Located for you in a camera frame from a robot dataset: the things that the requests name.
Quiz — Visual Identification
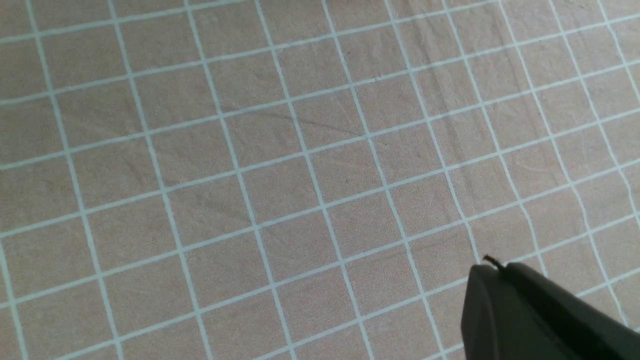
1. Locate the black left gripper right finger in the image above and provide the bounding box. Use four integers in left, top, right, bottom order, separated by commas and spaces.
505, 262, 639, 360

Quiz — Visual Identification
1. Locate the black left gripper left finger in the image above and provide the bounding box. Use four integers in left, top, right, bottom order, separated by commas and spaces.
461, 255, 581, 360

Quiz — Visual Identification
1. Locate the pink checkered tablecloth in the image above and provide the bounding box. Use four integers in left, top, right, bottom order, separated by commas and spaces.
1, 0, 639, 360

